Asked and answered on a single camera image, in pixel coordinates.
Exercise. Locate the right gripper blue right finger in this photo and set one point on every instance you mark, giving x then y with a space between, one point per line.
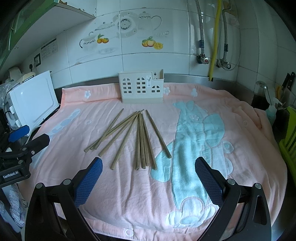
253 221

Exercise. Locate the water valve with red cap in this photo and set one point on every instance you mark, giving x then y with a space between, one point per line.
202 59

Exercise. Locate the white plastic utensil holder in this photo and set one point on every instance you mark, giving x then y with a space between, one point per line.
141 87

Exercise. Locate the green dish rack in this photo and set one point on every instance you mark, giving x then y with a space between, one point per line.
287 145

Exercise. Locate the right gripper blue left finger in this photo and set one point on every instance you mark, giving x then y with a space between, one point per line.
54 213

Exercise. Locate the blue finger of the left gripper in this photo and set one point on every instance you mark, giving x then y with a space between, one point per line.
19 133
36 145

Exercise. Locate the pink towel with blue pattern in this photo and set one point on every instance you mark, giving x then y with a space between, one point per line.
169 203

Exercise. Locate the black handled knife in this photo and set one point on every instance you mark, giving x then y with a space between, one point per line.
288 82

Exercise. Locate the spray bottle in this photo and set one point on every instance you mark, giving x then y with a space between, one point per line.
271 111

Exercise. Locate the white wall cabinet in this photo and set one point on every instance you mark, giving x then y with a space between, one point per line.
36 23

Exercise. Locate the white cutting board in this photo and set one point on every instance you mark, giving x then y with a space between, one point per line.
31 102

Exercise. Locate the metal water valve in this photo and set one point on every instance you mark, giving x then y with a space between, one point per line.
222 63

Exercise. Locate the wall socket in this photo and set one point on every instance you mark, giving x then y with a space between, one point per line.
37 60

